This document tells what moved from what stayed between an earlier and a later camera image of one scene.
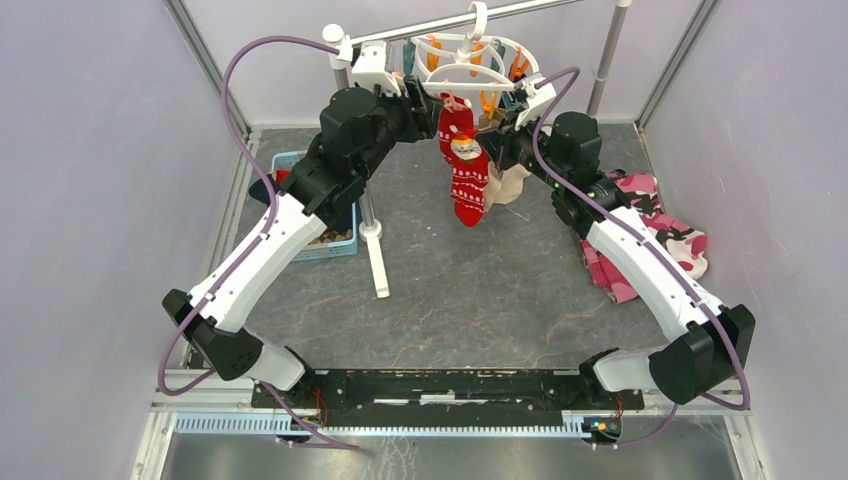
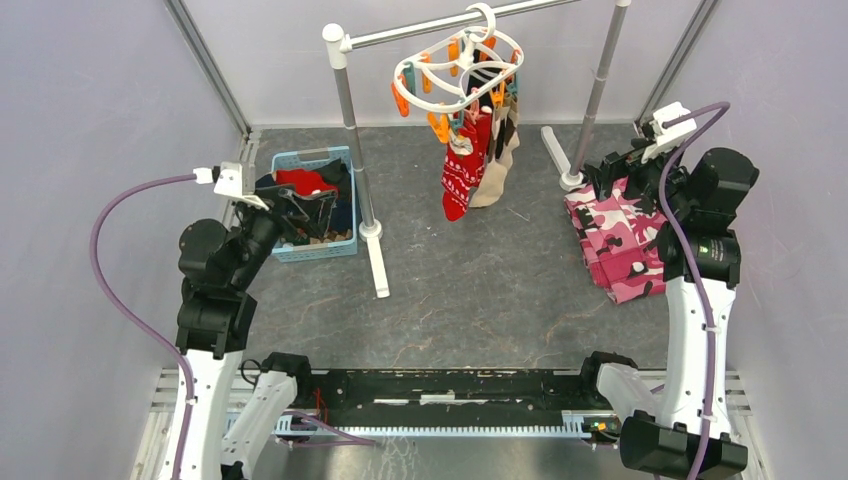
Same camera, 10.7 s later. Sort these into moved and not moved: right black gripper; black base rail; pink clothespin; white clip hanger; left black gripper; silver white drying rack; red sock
Moved: white clip hanger; red sock; left black gripper; right black gripper; pink clothespin
Not moved: black base rail; silver white drying rack
